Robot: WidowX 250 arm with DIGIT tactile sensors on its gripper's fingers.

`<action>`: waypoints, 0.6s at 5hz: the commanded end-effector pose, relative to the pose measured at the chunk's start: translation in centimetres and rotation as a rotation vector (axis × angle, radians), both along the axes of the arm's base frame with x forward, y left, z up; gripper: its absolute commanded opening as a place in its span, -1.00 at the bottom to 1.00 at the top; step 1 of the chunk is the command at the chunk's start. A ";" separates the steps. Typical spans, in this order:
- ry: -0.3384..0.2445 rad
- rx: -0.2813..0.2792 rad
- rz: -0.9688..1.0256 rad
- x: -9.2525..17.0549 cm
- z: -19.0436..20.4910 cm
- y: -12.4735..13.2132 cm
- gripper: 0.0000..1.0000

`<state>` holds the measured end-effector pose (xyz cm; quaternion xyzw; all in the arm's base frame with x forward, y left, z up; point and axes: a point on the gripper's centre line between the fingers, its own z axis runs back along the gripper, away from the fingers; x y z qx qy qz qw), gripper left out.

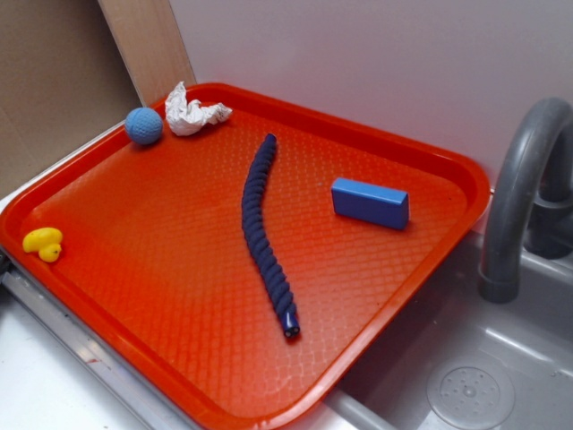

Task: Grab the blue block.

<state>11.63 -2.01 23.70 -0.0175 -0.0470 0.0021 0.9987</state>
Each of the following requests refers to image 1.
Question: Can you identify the blue rectangular block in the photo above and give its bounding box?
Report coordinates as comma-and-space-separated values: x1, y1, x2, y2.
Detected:
331, 178, 410, 230

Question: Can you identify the orange plastic tray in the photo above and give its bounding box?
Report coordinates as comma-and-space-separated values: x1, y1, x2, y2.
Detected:
1, 83, 490, 429

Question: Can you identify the crumpled white paper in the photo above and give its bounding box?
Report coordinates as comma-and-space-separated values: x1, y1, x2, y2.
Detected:
165, 82, 233, 136

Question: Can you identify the blue textured ball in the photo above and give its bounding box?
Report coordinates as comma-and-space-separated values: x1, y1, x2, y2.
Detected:
124, 107, 163, 145

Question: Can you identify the grey plastic sink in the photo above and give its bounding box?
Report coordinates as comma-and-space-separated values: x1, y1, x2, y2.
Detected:
326, 235, 572, 429

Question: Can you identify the light wooden board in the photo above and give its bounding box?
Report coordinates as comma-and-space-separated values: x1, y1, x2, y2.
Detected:
98, 0, 196, 106

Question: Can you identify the yellow rubber duck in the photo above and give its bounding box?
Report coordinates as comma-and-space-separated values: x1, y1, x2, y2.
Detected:
22, 228, 64, 262

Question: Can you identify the grey plastic faucet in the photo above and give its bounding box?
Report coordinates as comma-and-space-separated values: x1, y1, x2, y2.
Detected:
479, 98, 572, 304

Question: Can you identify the brown cardboard panel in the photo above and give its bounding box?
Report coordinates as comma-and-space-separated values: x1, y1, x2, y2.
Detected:
1, 1, 141, 196

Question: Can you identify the dark blue twisted rope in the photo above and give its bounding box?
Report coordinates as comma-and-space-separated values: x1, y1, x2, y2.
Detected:
241, 133, 301, 340

